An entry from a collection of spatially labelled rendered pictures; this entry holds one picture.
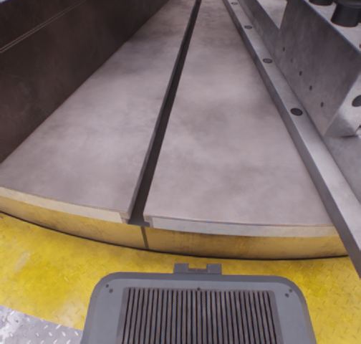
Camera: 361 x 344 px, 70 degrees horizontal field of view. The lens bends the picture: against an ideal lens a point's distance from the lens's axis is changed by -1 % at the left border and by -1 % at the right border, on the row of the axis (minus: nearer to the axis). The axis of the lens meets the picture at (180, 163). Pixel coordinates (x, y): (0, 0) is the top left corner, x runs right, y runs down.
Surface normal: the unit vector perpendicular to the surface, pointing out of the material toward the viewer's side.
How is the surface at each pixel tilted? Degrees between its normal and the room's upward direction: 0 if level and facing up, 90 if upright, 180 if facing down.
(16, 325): 0
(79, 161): 0
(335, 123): 90
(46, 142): 0
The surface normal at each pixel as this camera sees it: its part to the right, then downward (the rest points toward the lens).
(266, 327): 0.00, -0.65
